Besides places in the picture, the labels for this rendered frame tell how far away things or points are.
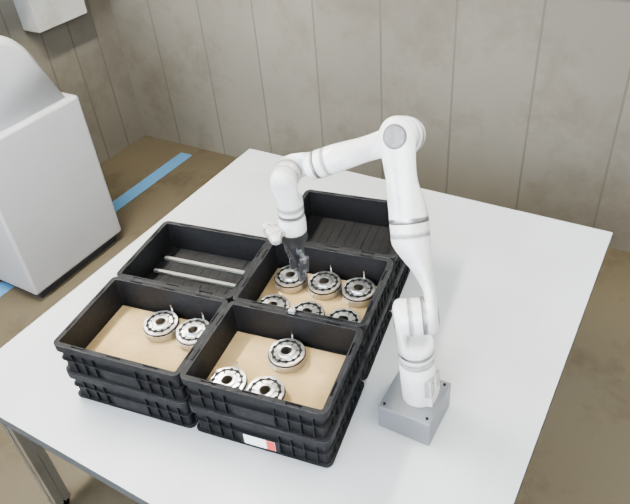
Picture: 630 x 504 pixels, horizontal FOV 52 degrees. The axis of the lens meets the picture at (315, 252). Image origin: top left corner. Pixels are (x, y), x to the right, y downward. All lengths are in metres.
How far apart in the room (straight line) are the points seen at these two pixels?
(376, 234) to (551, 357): 0.68
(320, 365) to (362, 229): 0.63
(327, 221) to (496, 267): 0.61
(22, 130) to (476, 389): 2.34
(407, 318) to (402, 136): 0.41
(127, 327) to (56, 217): 1.58
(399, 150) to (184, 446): 0.97
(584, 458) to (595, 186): 1.40
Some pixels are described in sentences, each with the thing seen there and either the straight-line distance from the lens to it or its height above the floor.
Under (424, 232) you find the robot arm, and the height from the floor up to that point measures 1.27.
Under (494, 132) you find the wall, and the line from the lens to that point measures 3.46.
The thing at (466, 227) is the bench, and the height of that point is 0.70.
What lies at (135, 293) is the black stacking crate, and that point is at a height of 0.89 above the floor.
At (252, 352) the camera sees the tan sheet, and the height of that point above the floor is 0.83.
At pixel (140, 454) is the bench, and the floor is 0.70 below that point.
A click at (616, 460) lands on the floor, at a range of 2.72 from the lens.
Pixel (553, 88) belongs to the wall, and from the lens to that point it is 3.29.
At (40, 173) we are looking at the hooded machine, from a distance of 3.39.
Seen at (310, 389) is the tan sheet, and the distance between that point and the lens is 1.71.
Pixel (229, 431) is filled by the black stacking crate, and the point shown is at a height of 0.74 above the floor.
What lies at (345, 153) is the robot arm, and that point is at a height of 1.39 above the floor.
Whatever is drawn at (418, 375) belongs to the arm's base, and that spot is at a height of 0.92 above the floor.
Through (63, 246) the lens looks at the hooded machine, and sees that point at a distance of 3.58.
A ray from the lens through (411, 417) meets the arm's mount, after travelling 1.70.
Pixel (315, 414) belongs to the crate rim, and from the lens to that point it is 1.54.
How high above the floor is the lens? 2.14
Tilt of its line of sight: 38 degrees down
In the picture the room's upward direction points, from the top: 6 degrees counter-clockwise
